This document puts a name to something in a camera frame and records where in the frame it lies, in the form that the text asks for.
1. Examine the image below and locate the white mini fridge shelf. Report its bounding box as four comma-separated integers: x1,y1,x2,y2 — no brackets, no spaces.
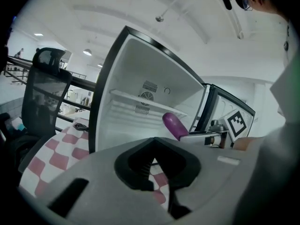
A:
109,89,188,117

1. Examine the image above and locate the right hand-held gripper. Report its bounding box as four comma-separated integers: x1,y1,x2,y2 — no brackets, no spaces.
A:
179,111,247,149

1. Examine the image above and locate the black metal railing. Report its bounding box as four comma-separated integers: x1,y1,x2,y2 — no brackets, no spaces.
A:
4,55,98,126

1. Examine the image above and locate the black mesh office chair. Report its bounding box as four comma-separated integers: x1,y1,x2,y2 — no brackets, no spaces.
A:
0,47,73,173

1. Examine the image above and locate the white tiled partition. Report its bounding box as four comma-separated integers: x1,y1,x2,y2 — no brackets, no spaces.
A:
0,74,31,117

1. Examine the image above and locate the person's right forearm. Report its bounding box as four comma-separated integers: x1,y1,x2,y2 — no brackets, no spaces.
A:
233,136,264,152

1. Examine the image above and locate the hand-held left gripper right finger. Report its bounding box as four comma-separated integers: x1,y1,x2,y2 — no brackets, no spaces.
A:
153,137,202,189

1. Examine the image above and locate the person in white shirt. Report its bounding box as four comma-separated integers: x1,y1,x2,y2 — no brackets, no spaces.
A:
234,15,300,225

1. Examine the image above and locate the purple eggplant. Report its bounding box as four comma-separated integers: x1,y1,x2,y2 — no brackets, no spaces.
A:
162,112,190,142

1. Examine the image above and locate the person's head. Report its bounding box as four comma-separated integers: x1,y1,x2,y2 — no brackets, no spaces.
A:
243,0,289,21

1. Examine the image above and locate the red white checkered tablecloth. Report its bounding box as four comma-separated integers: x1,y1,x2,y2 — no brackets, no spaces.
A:
18,117,171,210

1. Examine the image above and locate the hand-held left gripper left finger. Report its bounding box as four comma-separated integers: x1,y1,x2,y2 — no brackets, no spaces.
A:
114,137,155,191

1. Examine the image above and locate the white mini fridge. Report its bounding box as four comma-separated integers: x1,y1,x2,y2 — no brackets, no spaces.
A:
88,25,256,154

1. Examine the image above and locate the black cable bundle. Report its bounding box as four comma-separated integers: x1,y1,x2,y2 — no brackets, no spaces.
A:
74,123,90,132

